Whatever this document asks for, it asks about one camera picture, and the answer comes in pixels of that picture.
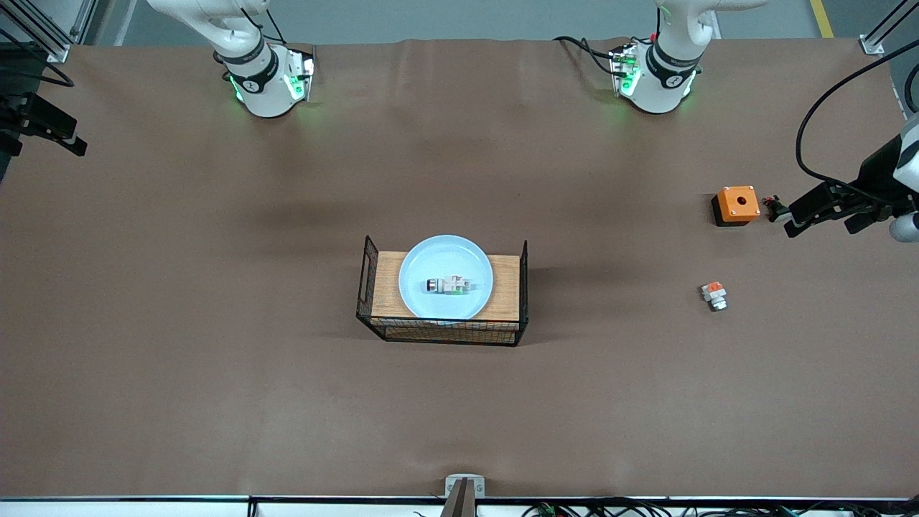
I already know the light blue round plate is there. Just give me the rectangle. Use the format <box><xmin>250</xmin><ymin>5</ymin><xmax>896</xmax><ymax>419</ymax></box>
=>
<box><xmin>398</xmin><ymin>235</ymin><xmax>495</xmax><ymax>321</ymax></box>

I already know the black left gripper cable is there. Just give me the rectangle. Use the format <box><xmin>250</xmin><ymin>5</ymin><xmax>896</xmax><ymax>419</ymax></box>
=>
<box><xmin>795</xmin><ymin>39</ymin><xmax>919</xmax><ymax>191</ymax></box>

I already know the white green switch component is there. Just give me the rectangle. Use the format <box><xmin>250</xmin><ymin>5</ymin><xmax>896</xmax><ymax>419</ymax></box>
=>
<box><xmin>426</xmin><ymin>276</ymin><xmax>475</xmax><ymax>296</ymax></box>

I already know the aluminium frame post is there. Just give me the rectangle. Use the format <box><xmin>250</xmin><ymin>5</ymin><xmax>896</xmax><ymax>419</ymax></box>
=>
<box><xmin>858</xmin><ymin>0</ymin><xmax>919</xmax><ymax>55</ymax></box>
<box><xmin>0</xmin><ymin>0</ymin><xmax>98</xmax><ymax>64</ymax></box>

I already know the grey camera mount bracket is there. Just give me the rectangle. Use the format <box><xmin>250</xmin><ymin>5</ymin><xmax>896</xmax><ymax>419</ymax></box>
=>
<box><xmin>439</xmin><ymin>474</ymin><xmax>487</xmax><ymax>517</ymax></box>

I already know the black arm base cable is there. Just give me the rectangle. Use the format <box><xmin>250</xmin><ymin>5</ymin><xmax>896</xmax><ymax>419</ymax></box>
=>
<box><xmin>553</xmin><ymin>34</ymin><xmax>633</xmax><ymax>78</ymax></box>

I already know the brown table cover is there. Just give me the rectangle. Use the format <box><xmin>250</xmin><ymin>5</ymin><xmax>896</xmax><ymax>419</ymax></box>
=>
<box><xmin>0</xmin><ymin>37</ymin><xmax>919</xmax><ymax>500</ymax></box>

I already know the black cable bundle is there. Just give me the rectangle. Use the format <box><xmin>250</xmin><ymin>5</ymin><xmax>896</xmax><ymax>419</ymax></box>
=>
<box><xmin>413</xmin><ymin>498</ymin><xmax>887</xmax><ymax>517</ymax></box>

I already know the wire basket with wooden board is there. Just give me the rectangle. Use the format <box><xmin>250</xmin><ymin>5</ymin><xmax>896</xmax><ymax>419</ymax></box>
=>
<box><xmin>356</xmin><ymin>236</ymin><xmax>530</xmax><ymax>347</ymax></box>

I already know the orange button enclosure box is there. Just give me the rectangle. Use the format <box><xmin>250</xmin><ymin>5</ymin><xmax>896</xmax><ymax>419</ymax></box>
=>
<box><xmin>711</xmin><ymin>185</ymin><xmax>761</xmax><ymax>228</ymax></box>

